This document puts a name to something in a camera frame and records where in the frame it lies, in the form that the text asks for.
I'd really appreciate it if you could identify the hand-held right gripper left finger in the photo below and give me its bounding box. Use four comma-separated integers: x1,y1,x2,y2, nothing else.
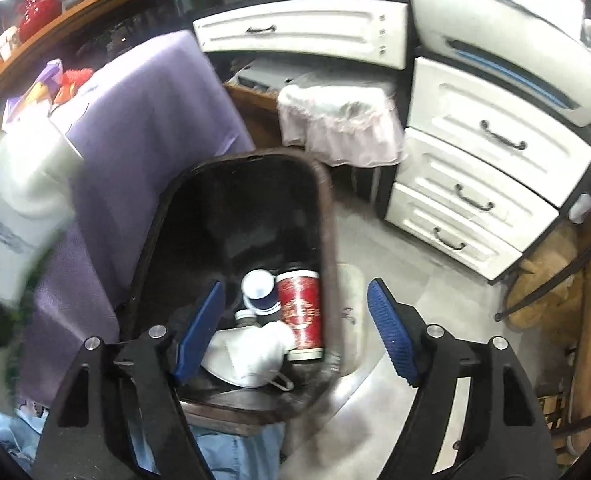
35,280,226,480

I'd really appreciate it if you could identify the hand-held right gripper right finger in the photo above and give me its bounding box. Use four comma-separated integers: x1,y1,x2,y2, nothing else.
366,277,559,480

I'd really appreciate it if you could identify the orange plastic bottle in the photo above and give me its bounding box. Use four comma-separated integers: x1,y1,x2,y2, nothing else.
234,309,263,330

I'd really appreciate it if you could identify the white face mask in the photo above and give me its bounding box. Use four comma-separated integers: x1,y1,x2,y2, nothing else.
200,321,296,392

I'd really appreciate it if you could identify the blue yoghurt cup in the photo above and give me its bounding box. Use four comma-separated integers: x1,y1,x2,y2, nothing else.
241,269,282,316

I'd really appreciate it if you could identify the red paper cup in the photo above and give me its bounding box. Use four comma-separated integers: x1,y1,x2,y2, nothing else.
275,270,325,362

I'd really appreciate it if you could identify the brown trash bin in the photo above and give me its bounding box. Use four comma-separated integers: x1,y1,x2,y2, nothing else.
118,149,346,423

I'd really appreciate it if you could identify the green white milk carton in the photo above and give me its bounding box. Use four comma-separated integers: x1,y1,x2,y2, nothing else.
0,115,85,311

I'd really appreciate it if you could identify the purple plastic bag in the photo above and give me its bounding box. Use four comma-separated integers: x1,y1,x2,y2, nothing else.
2,59,96,126

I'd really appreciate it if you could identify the blue cloth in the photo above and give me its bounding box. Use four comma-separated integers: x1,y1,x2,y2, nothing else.
0,405,286,480

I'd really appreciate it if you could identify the brown sack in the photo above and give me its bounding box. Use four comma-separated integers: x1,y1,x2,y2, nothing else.
505,230,581,331

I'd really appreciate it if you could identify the purple floral tablecloth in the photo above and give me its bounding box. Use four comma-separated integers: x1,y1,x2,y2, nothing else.
2,30,256,411

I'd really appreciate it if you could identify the plastic jar white lid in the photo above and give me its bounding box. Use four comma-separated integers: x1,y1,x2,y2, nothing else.
0,26,20,61

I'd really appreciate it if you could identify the red vase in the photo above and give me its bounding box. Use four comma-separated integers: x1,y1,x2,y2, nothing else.
18,0,63,43

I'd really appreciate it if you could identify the wide white drawer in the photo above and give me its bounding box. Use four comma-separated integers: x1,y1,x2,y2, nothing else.
192,0,409,71

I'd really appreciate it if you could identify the white printer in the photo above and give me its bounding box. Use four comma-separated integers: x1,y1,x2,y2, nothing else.
408,0,591,128

